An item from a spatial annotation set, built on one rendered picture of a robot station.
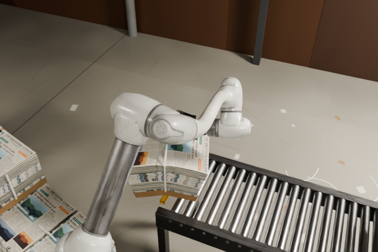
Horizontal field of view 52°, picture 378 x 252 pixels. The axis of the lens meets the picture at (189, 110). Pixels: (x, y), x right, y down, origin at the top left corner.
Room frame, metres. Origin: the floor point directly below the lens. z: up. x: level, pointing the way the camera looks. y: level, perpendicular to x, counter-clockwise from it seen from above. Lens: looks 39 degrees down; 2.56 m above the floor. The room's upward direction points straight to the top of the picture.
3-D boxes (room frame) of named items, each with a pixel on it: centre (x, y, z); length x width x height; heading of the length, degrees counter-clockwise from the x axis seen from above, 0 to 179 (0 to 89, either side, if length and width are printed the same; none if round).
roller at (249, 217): (1.37, -0.37, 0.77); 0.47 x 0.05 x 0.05; 158
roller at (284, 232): (1.30, -0.55, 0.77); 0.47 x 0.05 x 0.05; 158
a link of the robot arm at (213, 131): (1.42, -0.11, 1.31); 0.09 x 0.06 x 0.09; 175
